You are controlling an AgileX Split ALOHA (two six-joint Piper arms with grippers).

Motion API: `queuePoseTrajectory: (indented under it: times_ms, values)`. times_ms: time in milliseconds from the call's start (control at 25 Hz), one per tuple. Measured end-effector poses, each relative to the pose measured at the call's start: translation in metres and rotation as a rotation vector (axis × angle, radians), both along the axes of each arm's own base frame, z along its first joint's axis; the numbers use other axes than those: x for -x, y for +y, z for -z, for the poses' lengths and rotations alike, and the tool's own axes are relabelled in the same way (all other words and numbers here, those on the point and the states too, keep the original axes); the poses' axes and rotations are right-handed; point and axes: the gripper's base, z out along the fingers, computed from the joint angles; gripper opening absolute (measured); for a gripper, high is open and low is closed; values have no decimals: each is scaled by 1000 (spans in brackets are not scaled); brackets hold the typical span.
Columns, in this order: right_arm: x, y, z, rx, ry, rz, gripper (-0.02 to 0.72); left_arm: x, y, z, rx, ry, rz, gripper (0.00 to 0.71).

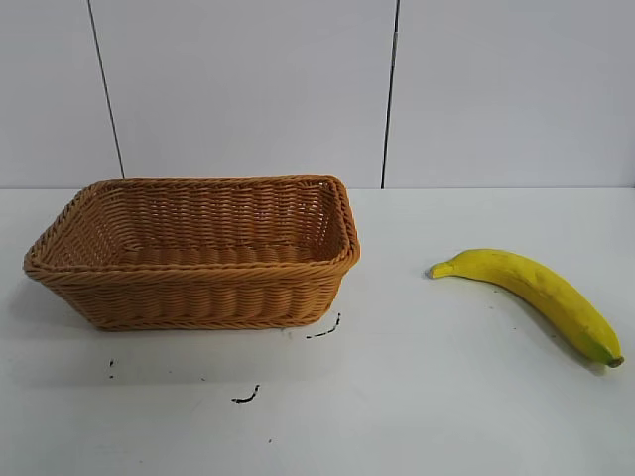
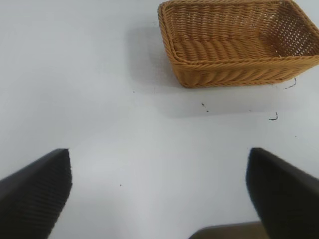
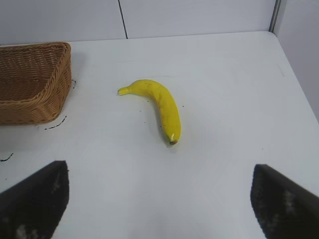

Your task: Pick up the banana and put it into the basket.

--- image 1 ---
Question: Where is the yellow banana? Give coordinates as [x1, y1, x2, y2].
[429, 248, 625, 369]

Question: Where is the brown woven wicker basket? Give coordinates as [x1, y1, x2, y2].
[22, 173, 362, 332]

